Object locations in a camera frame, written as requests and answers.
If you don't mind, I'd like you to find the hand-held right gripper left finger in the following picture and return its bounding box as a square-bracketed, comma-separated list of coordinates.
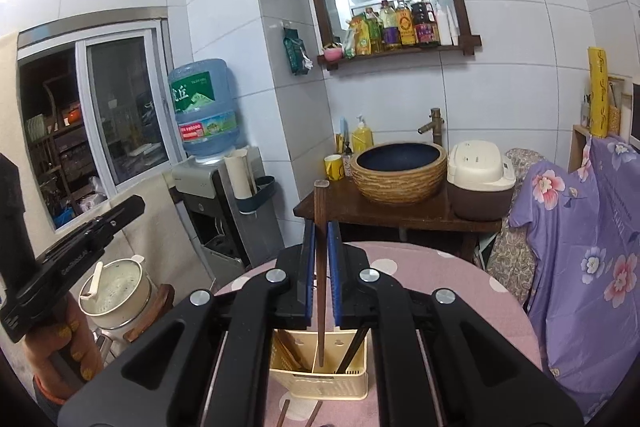
[57, 221, 317, 427]

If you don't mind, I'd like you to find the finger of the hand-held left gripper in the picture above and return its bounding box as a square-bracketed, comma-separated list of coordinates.
[86, 195, 147, 238]

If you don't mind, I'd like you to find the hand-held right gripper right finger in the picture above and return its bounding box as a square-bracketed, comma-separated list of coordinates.
[327, 221, 584, 427]

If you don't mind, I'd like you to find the black chopstick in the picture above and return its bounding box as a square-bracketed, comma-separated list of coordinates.
[338, 327, 367, 374]
[343, 326, 371, 373]

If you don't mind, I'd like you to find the cream plastic utensil holder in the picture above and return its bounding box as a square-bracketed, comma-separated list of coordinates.
[268, 326, 371, 402]

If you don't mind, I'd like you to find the person's left hand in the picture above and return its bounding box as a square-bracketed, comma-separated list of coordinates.
[21, 294, 104, 405]

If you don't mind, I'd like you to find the white rice paddle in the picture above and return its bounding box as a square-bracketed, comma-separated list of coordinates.
[81, 263, 104, 303]

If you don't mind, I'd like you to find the cream electric pot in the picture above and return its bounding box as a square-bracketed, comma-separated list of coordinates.
[77, 257, 153, 330]

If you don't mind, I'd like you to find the dark wooden vanity table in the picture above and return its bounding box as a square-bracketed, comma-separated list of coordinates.
[292, 177, 503, 258]

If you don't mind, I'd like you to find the grey water dispenser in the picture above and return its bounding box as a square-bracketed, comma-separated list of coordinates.
[172, 147, 288, 275]

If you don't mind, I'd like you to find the dark wooden chair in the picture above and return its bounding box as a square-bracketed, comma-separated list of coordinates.
[122, 283, 176, 343]

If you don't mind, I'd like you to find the dark blue cup holder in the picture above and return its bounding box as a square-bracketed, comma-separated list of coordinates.
[235, 175, 277, 214]

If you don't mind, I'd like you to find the sliding window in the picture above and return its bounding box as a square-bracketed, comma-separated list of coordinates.
[17, 7, 186, 233]

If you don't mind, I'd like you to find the pink polka dot tablecloth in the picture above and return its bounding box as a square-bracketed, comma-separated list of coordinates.
[215, 241, 544, 427]

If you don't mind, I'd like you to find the woven pattern sink basin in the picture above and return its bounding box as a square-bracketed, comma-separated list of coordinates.
[349, 141, 447, 205]

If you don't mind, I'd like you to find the yellow mug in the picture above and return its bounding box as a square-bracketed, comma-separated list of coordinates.
[324, 153, 345, 180]

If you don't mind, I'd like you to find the stack of paper cups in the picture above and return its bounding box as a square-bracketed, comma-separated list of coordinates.
[223, 149, 258, 200]

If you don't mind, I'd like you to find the blue water jug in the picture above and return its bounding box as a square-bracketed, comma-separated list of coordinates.
[167, 58, 242, 160]

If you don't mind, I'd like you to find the brush holder with brushes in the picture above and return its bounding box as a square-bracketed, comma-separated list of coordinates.
[334, 117, 353, 155]

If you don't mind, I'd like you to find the yellow soap dispenser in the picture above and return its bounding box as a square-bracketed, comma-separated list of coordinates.
[351, 115, 374, 154]

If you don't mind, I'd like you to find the cream brown rice cooker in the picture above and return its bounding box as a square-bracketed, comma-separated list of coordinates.
[446, 139, 517, 222]

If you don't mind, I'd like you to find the bronze faucet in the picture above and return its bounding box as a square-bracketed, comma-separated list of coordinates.
[417, 108, 443, 146]

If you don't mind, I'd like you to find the brown patterned cloth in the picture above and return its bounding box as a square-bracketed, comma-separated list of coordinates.
[487, 148, 541, 308]

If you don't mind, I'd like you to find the green hanging packet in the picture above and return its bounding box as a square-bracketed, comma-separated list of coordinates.
[282, 27, 312, 76]

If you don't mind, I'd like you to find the yellow seasoning packet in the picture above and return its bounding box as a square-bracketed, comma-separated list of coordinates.
[347, 18, 371, 58]

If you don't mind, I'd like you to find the green yellow bottle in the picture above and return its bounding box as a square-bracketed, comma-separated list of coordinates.
[364, 7, 385, 55]

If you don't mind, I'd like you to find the purple floral cloth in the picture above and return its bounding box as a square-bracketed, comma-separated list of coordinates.
[510, 134, 640, 423]

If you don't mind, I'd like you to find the cooking oil bottle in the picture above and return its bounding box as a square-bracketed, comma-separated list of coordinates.
[395, 0, 418, 46]
[378, 1, 402, 50]

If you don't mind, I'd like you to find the light wooden shelf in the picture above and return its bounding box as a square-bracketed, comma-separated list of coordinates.
[569, 74, 632, 175]

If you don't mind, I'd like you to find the dark soy sauce bottle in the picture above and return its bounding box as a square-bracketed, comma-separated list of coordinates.
[411, 0, 441, 46]

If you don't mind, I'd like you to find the white squeeze bottle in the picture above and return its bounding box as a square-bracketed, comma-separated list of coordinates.
[435, 1, 449, 46]
[446, 4, 460, 46]

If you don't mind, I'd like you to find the yellow printed roll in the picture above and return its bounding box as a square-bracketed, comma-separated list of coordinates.
[587, 47, 611, 138]

